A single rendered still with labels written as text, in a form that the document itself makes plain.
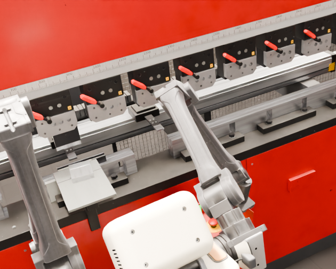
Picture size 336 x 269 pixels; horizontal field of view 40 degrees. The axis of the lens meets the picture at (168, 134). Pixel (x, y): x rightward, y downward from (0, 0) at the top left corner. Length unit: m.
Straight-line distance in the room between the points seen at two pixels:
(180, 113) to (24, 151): 0.51
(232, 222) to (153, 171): 0.86
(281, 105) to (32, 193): 1.48
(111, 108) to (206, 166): 0.66
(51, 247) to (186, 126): 0.50
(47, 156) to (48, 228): 1.11
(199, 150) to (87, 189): 0.62
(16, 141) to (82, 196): 0.79
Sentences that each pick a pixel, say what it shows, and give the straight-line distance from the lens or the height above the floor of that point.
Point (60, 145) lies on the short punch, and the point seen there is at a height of 1.10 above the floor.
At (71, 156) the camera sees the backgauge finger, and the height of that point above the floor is 1.00.
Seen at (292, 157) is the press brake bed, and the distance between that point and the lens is 2.25.
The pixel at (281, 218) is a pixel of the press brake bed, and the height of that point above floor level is 0.38.
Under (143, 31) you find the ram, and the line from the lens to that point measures 1.74.
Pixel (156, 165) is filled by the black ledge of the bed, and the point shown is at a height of 0.88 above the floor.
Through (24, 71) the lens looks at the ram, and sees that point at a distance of 1.67.
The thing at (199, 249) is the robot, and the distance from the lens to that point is 1.01.
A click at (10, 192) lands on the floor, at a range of 3.67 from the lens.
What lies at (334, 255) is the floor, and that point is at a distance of 2.83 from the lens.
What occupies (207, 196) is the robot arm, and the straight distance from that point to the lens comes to 1.21.
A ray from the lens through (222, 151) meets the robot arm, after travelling 1.55.
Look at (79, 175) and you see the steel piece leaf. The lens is 1.83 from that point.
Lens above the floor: 2.03
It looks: 31 degrees down
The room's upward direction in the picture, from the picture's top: 8 degrees counter-clockwise
